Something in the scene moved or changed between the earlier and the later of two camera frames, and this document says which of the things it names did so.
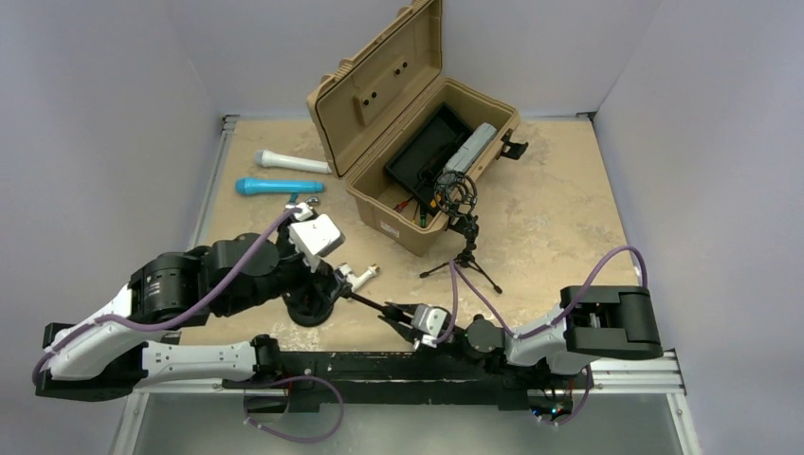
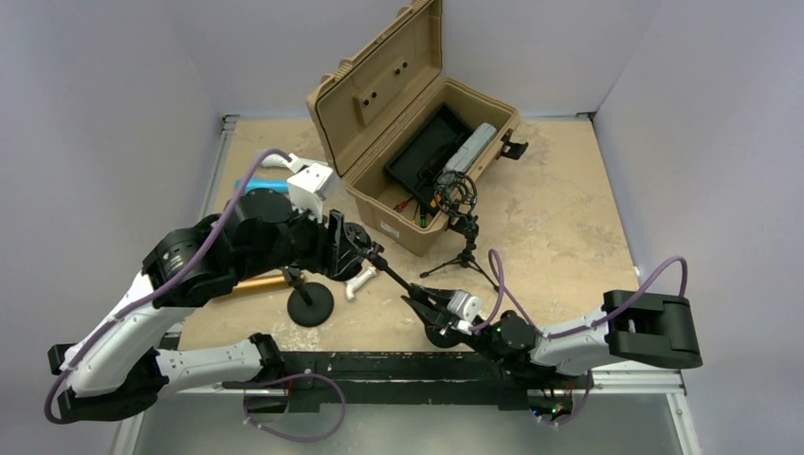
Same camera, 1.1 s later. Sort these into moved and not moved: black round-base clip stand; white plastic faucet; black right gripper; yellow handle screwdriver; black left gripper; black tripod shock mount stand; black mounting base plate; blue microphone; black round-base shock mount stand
Moved: black left gripper; black right gripper; black round-base shock mount stand
Not moved: white plastic faucet; black round-base clip stand; black tripod shock mount stand; black mounting base plate; yellow handle screwdriver; blue microphone
